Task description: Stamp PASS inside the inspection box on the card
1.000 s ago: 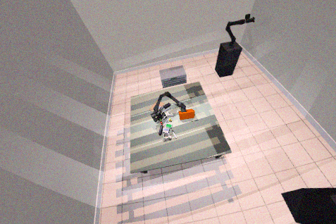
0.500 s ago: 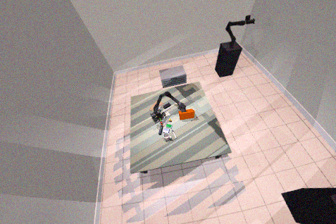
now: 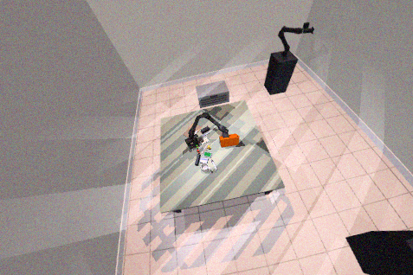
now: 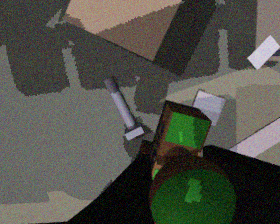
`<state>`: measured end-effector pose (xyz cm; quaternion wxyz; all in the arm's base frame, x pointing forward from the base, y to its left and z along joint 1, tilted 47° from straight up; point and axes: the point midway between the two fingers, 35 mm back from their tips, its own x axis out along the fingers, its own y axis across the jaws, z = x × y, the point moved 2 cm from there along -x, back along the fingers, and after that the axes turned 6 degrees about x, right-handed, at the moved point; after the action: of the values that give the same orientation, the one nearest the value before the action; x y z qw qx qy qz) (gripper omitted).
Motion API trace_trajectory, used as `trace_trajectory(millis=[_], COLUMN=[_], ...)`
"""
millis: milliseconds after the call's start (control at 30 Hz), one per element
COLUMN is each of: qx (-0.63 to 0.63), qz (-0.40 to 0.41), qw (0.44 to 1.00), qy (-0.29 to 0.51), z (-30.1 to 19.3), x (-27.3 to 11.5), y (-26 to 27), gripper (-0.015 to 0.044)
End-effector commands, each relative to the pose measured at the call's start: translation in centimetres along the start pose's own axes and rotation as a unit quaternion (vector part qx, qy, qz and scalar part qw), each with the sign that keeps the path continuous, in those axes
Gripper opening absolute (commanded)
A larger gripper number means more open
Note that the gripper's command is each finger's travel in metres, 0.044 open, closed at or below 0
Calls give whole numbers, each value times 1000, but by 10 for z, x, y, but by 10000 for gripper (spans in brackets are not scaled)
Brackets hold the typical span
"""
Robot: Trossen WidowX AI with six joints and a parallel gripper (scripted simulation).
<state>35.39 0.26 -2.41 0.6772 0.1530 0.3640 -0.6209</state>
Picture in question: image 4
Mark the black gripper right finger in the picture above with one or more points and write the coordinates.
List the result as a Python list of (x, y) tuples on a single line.
[(255, 182)]

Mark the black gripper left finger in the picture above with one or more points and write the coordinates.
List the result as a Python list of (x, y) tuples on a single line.
[(125, 201)]

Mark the pale lilac flat strip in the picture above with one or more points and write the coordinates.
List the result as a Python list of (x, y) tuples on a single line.
[(264, 139)]

